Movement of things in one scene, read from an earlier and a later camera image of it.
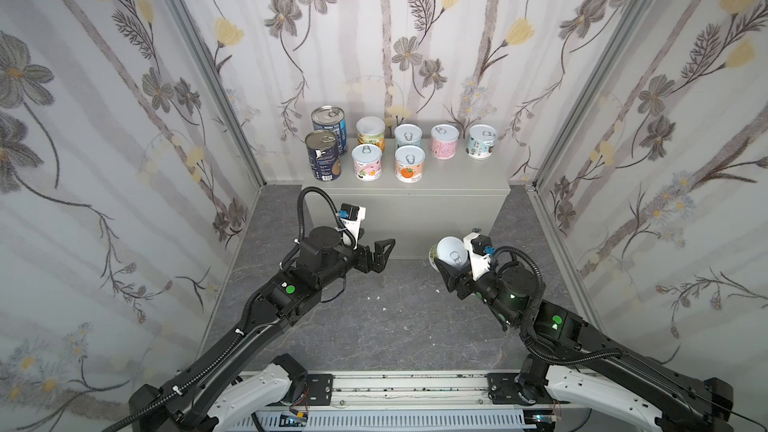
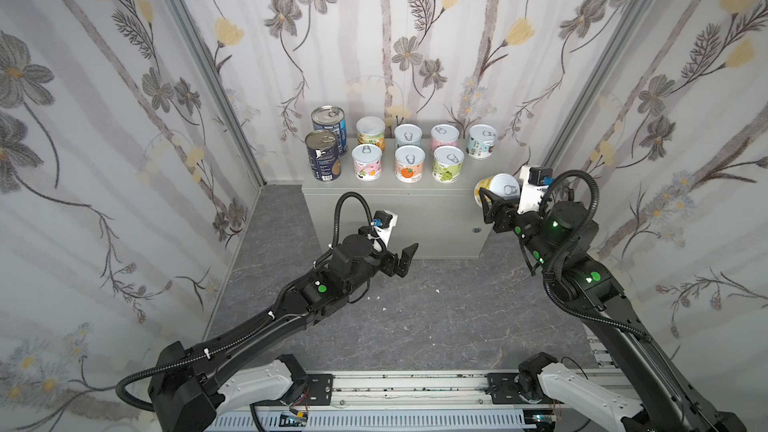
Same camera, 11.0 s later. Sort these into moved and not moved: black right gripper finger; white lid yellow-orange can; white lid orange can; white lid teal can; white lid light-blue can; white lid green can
Moved: black right gripper finger; white lid green can
Not moved: white lid orange can; white lid light-blue can; white lid teal can; white lid yellow-orange can
